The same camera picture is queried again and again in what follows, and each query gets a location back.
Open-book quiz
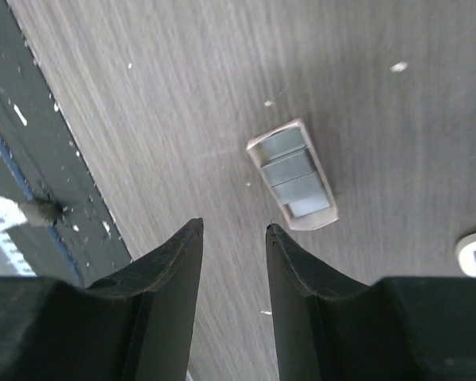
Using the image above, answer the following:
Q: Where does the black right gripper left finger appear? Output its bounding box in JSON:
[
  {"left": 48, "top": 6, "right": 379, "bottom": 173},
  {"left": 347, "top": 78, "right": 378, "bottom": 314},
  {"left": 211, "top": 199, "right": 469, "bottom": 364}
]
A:
[{"left": 0, "top": 218, "right": 204, "bottom": 380}]

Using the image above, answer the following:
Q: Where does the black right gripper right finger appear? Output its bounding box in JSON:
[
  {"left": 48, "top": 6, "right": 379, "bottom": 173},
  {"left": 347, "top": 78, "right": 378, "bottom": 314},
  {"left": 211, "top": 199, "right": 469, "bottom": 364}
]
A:
[{"left": 266, "top": 224, "right": 476, "bottom": 380}]

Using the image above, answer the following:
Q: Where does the staples tray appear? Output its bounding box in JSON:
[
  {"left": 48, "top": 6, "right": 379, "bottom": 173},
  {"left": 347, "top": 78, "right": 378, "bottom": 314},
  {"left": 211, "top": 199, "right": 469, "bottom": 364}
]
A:
[{"left": 246, "top": 118, "right": 339, "bottom": 231}]

